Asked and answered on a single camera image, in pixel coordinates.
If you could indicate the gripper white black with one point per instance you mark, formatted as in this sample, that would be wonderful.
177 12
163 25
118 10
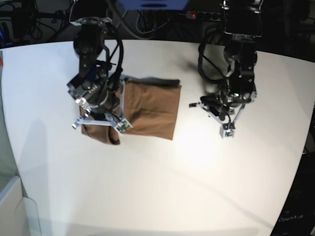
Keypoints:
224 113
102 107

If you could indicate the brown T-shirt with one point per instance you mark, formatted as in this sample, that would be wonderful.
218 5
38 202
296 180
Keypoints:
151 106

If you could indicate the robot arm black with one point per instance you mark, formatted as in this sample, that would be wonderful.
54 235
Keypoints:
236 88
94 56

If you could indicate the blue box overhead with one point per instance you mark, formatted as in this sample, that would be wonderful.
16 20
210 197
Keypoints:
153 4

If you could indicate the black power strip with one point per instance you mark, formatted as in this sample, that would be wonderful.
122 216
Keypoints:
204 16

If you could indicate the white bin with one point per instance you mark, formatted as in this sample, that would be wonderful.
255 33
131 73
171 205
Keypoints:
18 214

